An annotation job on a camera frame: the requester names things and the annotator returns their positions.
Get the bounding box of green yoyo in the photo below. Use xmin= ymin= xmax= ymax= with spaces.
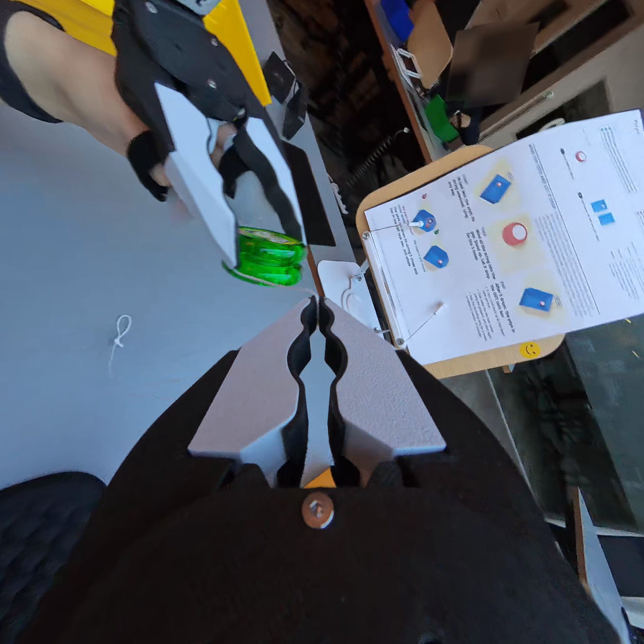
xmin=221 ymin=226 xmax=309 ymax=288

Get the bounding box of black office chair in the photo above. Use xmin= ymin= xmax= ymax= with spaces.
xmin=0 ymin=472 xmax=107 ymax=644

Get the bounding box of white stand base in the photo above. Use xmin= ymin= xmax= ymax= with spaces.
xmin=317 ymin=259 xmax=391 ymax=344

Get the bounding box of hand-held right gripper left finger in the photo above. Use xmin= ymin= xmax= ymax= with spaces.
xmin=187 ymin=296 xmax=320 ymax=489

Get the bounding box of green container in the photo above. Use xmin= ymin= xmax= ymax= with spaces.
xmin=424 ymin=95 xmax=460 ymax=143

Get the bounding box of blue box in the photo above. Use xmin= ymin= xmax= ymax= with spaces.
xmin=380 ymin=0 xmax=414 ymax=45

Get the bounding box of coiled black cable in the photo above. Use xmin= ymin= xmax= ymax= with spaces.
xmin=346 ymin=127 xmax=411 ymax=188

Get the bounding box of brown cardboard piece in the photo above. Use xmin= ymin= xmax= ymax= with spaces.
xmin=407 ymin=0 xmax=453 ymax=90

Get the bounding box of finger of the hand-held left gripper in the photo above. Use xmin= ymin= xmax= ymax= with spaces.
xmin=219 ymin=117 xmax=308 ymax=248
xmin=153 ymin=82 xmax=238 ymax=268

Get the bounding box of person's left hand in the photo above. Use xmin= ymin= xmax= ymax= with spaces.
xmin=108 ymin=101 xmax=177 ymax=194

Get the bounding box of wooden clipboard with instruction sheet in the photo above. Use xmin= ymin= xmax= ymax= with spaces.
xmin=363 ymin=110 xmax=644 ymax=366

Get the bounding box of person's left forearm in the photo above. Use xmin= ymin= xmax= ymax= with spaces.
xmin=0 ymin=10 xmax=124 ymax=134

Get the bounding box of white yoyo string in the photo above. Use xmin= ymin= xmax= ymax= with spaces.
xmin=108 ymin=281 xmax=323 ymax=379

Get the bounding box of wooden clipboard stand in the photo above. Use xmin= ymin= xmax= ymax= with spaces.
xmin=356 ymin=145 xmax=565 ymax=379

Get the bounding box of metal wire page holder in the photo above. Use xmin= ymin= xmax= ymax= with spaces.
xmin=363 ymin=221 xmax=446 ymax=349

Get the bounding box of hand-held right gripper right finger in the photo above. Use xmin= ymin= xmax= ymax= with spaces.
xmin=319 ymin=297 xmax=447 ymax=488

